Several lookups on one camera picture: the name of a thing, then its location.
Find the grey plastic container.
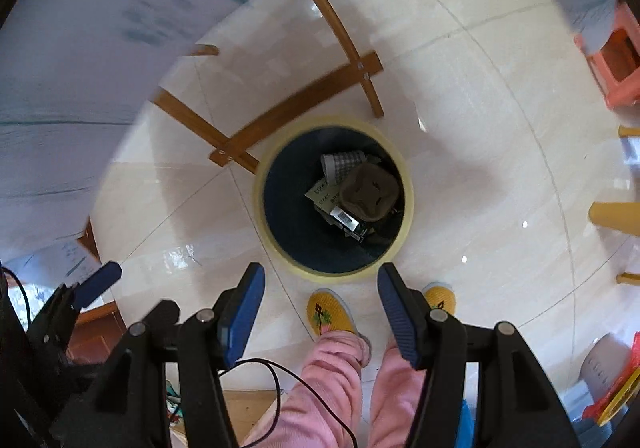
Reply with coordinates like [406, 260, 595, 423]
[582, 333, 633, 404]

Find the black box with barcode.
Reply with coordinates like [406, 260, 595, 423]
[327, 203, 373, 244]

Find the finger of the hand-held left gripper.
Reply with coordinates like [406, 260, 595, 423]
[145, 299, 182, 329]
[30, 262, 123, 344]

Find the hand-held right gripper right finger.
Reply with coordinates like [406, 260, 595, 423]
[376, 263, 583, 448]

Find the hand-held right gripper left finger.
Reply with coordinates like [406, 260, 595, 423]
[50, 262, 267, 448]

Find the person's left leg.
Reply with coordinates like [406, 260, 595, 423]
[240, 330, 366, 448]

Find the person's leg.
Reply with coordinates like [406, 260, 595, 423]
[240, 330, 366, 448]
[367, 343, 431, 448]

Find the yellow right slipper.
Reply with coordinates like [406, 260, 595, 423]
[421, 282, 457, 316]

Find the checked paper cup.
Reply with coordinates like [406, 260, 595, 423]
[320, 150, 368, 186]

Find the person's right leg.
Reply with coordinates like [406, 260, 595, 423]
[367, 343, 431, 448]

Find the yellow rimmed trash bin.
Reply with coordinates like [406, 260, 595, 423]
[252, 115, 416, 284]

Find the yellow slipper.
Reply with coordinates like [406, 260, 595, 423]
[307, 288, 372, 364]
[421, 282, 457, 316]

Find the brown trash item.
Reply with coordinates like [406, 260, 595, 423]
[337, 163, 401, 224]

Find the yellow left slipper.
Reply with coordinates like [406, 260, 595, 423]
[307, 288, 372, 364]

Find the yellow plastic chair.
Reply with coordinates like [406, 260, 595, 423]
[589, 125, 640, 286]

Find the red yellow toy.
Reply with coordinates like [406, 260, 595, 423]
[582, 333, 640, 429]

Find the thin black cable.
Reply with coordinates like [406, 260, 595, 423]
[0, 267, 27, 329]

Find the wooden cabinet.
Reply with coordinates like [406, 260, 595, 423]
[65, 300, 128, 364]

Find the white printed tablecloth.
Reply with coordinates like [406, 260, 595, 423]
[0, 0, 621, 279]

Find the white printed paper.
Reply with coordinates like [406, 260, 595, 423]
[305, 180, 343, 209]

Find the wooden table frame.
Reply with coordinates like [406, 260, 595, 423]
[77, 0, 386, 261]

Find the orange plastic stool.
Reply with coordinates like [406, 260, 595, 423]
[574, 3, 640, 110]

